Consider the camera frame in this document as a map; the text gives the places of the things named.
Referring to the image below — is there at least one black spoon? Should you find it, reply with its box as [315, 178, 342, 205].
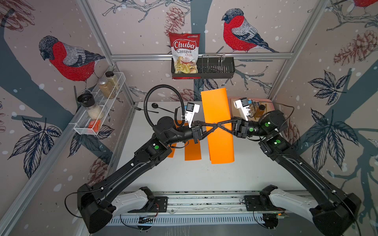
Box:
[152, 103, 174, 114]

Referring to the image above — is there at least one left black corrugated cable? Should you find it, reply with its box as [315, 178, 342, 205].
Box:
[143, 85, 186, 128]

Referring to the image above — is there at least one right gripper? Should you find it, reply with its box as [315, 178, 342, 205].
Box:
[218, 118, 271, 142]

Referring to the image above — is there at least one black fork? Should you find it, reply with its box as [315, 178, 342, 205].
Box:
[133, 106, 159, 114]

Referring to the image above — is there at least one clear acrylic wall shelf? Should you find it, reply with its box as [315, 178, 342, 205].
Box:
[74, 72, 126, 136]

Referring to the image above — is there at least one orange paper sheet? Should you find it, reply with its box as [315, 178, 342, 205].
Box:
[185, 140, 202, 161]
[200, 87, 236, 165]
[167, 119, 180, 158]

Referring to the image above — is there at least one red cassava chips bag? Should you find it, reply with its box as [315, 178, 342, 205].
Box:
[168, 32, 200, 79]

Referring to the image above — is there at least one black wire wall basket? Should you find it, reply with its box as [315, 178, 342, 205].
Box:
[171, 55, 235, 79]

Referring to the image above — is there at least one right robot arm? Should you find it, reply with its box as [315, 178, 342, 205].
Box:
[211, 110, 361, 236]

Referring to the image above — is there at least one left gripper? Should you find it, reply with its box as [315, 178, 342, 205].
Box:
[164, 121, 217, 147]

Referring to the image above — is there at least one black lid rice jar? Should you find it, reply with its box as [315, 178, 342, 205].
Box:
[77, 93, 104, 121]

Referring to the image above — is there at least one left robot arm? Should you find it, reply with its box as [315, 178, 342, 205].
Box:
[77, 117, 232, 234]

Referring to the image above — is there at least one pink tray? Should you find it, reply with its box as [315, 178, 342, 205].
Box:
[230, 96, 280, 126]

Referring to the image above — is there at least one brown spice jar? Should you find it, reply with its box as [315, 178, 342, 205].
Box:
[98, 78, 116, 99]

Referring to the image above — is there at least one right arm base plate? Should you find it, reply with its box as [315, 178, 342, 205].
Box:
[242, 195, 284, 212]

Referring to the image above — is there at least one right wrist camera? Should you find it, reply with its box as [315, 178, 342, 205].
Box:
[233, 97, 253, 121]

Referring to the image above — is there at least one small red packet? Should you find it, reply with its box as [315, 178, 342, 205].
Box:
[88, 120, 101, 133]

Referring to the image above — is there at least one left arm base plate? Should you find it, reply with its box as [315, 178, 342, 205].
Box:
[129, 196, 168, 213]

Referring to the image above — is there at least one small amber bottle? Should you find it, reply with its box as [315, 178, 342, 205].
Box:
[255, 104, 266, 118]

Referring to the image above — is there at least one tan spice jar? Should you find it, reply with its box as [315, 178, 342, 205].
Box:
[105, 71, 120, 90]

